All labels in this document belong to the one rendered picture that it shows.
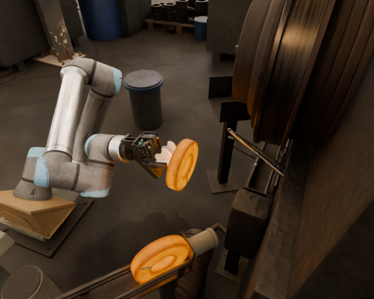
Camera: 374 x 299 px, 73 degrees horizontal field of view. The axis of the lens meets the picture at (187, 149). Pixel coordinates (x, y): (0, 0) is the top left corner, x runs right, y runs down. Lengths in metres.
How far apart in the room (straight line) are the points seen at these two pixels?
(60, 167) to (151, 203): 0.92
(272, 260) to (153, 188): 1.30
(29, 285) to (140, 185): 0.99
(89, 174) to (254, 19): 0.65
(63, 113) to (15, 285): 0.58
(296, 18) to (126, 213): 1.44
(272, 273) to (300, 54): 0.41
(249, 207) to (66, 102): 0.76
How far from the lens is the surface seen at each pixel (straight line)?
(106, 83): 1.27
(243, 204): 0.72
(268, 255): 0.58
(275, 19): 0.55
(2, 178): 2.24
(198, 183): 1.79
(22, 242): 1.78
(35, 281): 1.03
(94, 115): 1.36
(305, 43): 0.51
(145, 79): 2.08
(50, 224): 1.56
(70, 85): 1.15
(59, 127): 0.98
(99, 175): 0.89
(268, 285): 0.55
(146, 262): 0.67
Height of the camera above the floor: 1.38
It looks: 43 degrees down
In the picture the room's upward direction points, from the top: straight up
